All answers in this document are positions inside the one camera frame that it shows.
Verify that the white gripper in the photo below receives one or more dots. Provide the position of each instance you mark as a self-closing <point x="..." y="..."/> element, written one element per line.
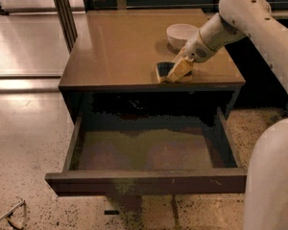
<point x="195" y="51"/>

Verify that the yellow sponge with dark top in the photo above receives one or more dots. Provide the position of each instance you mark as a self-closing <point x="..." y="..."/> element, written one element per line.
<point x="163" y="69"/>

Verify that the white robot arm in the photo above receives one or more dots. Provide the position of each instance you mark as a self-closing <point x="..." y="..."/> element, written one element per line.
<point x="266" y="196"/>

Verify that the brown cabinet with glossy top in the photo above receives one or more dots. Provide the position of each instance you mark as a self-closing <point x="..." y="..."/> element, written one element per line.
<point x="112" y="68"/>

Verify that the open dark top drawer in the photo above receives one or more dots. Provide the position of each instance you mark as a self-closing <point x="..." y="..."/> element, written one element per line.
<point x="161" y="155"/>

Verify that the white ceramic bowl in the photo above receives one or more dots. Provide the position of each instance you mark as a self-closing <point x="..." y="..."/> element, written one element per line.
<point x="178" y="34"/>

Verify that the vertical metal post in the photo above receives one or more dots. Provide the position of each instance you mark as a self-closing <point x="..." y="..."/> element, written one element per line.
<point x="67" y="22"/>

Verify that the metal frame floor corner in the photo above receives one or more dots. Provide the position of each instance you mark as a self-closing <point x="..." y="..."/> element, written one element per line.
<point x="8" y="216"/>

